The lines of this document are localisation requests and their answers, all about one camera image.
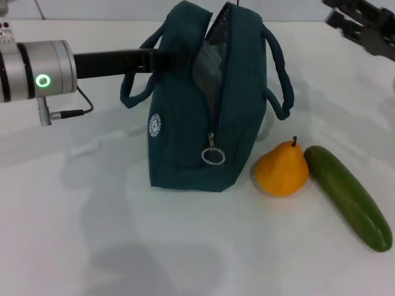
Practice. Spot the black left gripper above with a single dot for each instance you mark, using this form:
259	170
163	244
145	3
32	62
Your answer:
108	64

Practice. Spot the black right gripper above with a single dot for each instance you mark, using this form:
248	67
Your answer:
381	34

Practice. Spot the dark teal insulated lunch bag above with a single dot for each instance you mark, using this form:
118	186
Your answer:
185	154

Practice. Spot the orange pear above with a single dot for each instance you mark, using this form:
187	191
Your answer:
281	172

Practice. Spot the green cucumber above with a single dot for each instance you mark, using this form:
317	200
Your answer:
348	200

